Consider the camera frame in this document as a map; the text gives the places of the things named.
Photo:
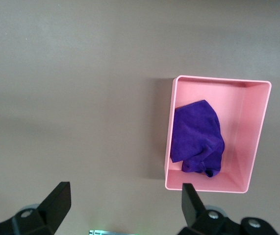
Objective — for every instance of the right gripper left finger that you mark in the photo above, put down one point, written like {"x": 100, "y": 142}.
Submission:
{"x": 56, "y": 203}

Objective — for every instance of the pink plastic box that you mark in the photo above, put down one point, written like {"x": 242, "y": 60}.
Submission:
{"x": 240, "y": 122}

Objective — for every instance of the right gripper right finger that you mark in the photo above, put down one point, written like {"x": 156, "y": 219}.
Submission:
{"x": 191, "y": 205}

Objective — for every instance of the purple cloth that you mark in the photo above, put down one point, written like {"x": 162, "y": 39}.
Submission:
{"x": 196, "y": 137}

